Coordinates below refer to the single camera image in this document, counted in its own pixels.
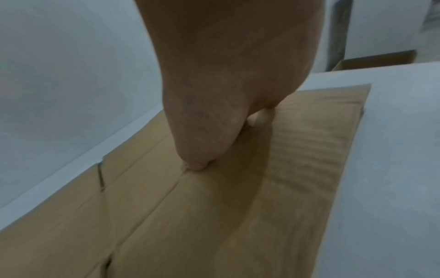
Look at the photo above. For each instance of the person's right hand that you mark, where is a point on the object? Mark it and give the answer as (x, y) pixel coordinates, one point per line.
(233, 68)

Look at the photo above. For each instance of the green-lined brown cardboard box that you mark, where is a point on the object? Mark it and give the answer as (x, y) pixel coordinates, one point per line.
(223, 217)

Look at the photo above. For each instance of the open brown carton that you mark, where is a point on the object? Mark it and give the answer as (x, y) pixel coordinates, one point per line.
(378, 61)

